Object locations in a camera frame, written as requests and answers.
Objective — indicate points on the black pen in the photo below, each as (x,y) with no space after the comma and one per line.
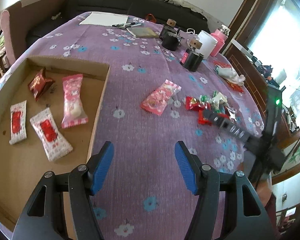
(121,25)
(135,24)

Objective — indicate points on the wooden door frame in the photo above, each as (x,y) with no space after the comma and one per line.
(250,10)

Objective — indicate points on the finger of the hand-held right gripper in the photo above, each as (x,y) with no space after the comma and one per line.
(225,123)

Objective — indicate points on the shallow cardboard box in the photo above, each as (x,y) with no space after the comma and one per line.
(15,170)

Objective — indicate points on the pink thermos bottle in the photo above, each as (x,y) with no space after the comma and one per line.
(218,41)

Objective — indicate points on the small red object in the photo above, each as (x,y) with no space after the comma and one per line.
(151,17)

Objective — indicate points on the pink white snack packet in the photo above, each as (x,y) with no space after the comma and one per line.
(73,101)

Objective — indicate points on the black sofa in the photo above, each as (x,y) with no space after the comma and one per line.
(102,2)

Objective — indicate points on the white paper sheet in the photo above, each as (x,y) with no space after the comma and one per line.
(103,19)

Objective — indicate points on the pink red snack packet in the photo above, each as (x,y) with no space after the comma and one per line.
(160,97)

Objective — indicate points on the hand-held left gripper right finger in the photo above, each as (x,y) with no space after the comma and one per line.
(186,167)

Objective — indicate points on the white crumpled plastic bag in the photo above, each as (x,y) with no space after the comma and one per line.
(227,73)

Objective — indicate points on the white green candy packet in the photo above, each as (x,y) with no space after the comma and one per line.
(218,100)

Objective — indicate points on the white red snack packet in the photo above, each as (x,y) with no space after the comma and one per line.
(50,137)
(18,122)

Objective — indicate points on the person's right forearm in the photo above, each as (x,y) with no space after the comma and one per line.
(266,195)

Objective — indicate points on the tan notebook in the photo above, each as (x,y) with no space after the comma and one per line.
(143,32)

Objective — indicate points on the purple floral tablecloth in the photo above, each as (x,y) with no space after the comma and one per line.
(140,130)

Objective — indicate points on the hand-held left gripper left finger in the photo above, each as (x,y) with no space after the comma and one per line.
(103,167)

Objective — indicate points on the wooden sideboard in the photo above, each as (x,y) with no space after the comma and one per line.
(255,90)

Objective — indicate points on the white plastic jar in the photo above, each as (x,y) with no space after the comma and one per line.
(207,43)

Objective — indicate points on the red plastic bag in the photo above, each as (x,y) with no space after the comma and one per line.
(236,87)

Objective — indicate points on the red clear candy packet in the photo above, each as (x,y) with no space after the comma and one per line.
(229,112)

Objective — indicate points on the black canister with tan cap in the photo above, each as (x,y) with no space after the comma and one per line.
(191,60)
(170,41)

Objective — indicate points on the dark red snack packet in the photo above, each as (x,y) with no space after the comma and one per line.
(40,82)

